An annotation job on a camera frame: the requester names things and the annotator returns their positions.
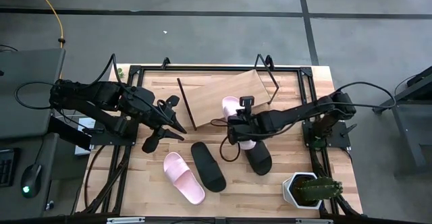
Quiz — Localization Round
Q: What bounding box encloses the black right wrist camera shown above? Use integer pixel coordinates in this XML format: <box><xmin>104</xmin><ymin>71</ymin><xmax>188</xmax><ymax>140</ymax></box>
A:
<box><xmin>238</xmin><ymin>95</ymin><xmax>256</xmax><ymax>117</ymax></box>

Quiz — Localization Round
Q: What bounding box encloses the black keyboard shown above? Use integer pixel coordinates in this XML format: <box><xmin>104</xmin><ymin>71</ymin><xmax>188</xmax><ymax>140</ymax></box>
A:
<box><xmin>0</xmin><ymin>147</ymin><xmax>17</xmax><ymax>188</ymax></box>

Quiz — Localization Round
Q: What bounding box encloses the green cactus plant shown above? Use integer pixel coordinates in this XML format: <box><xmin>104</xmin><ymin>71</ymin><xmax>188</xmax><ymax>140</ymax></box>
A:
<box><xmin>296</xmin><ymin>176</ymin><xmax>344</xmax><ymax>203</ymax></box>

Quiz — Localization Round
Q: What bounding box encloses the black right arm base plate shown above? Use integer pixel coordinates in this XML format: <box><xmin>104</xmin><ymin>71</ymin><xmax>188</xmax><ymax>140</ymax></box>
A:
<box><xmin>302</xmin><ymin>119</ymin><xmax>352</xmax><ymax>150</ymax></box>

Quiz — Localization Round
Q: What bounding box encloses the grey flat panel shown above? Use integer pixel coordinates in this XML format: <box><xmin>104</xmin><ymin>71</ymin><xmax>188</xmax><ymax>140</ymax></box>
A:
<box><xmin>0</xmin><ymin>47</ymin><xmax>67</xmax><ymax>140</ymax></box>

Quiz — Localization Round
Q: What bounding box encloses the black computer mouse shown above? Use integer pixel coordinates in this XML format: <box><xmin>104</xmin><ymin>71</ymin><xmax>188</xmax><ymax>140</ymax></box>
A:
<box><xmin>20</xmin><ymin>163</ymin><xmax>44</xmax><ymax>199</ymax></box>

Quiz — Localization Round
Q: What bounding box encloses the black rubber slide sandal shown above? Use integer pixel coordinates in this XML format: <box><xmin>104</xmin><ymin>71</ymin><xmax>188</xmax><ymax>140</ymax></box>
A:
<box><xmin>243</xmin><ymin>139</ymin><xmax>273</xmax><ymax>177</ymax></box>
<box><xmin>190</xmin><ymin>141</ymin><xmax>227</xmax><ymax>194</ymax></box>

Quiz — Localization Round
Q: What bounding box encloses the black metal stand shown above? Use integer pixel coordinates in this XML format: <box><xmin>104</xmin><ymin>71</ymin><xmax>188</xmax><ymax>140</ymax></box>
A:
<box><xmin>372</xmin><ymin>65</ymin><xmax>432</xmax><ymax>179</ymax></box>

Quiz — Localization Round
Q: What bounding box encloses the yellow cable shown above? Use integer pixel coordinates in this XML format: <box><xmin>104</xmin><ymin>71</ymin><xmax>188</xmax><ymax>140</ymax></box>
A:
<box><xmin>30</xmin><ymin>0</ymin><xmax>65</xmax><ymax>80</ymax></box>

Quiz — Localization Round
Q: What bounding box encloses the white paper sheet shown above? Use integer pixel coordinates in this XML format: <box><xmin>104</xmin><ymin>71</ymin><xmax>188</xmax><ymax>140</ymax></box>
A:
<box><xmin>74</xmin><ymin>117</ymin><xmax>97</xmax><ymax>157</ymax></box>

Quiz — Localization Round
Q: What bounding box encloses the black flat bar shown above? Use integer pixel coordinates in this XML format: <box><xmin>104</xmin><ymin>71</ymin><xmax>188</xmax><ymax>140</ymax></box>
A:
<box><xmin>47</xmin><ymin>114</ymin><xmax>94</xmax><ymax>150</ymax></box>

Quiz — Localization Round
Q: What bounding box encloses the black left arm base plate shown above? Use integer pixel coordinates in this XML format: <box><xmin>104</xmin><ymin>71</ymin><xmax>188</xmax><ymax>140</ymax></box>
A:
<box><xmin>90</xmin><ymin>114</ymin><xmax>138</xmax><ymax>147</ymax></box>

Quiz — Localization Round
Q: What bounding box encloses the wooden shelf with black frame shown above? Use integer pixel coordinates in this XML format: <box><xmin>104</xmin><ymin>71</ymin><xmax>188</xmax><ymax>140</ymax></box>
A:
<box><xmin>176</xmin><ymin>54</ymin><xmax>280</xmax><ymax>132</ymax></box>

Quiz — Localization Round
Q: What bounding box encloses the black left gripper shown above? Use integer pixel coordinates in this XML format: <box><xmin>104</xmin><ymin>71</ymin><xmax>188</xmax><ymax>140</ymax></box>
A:
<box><xmin>133</xmin><ymin>88</ymin><xmax>188</xmax><ymax>155</ymax></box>

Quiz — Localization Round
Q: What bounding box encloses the white hexagonal plant pot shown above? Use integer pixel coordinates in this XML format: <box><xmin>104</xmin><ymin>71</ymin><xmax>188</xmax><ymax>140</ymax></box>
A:
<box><xmin>282</xmin><ymin>171</ymin><xmax>327</xmax><ymax>211</ymax></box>

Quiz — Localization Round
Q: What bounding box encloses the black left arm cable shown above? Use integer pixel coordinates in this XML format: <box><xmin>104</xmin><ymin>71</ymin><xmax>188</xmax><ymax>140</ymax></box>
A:
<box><xmin>13</xmin><ymin>53</ymin><xmax>136</xmax><ymax>111</ymax></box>

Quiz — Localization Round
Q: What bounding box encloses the dark grey desk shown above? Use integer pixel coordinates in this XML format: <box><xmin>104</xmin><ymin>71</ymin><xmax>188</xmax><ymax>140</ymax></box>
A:
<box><xmin>0</xmin><ymin>132</ymin><xmax>60</xmax><ymax>222</ymax></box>

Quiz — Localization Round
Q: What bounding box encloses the pink rubber slide sandal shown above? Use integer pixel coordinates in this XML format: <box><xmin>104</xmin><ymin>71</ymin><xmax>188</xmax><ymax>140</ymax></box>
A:
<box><xmin>163</xmin><ymin>151</ymin><xmax>206</xmax><ymax>206</ymax></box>
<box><xmin>221</xmin><ymin>96</ymin><xmax>257</xmax><ymax>150</ymax></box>

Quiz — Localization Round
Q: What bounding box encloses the black aluminium table frame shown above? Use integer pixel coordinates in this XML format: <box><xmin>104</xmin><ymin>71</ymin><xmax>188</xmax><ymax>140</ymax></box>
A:
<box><xmin>76</xmin><ymin>64</ymin><xmax>362</xmax><ymax>218</ymax></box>

